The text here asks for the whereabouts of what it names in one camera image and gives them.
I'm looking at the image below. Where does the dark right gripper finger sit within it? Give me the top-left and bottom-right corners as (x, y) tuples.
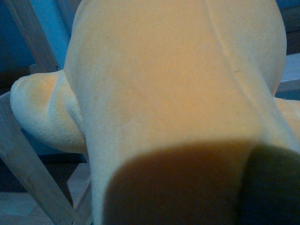
(239, 145), (300, 225)

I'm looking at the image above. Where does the yellow plush toy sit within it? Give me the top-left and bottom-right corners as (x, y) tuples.
(10, 0), (300, 225)

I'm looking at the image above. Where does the light wooden shelf unit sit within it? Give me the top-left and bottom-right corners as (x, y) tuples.
(0, 0), (92, 225)

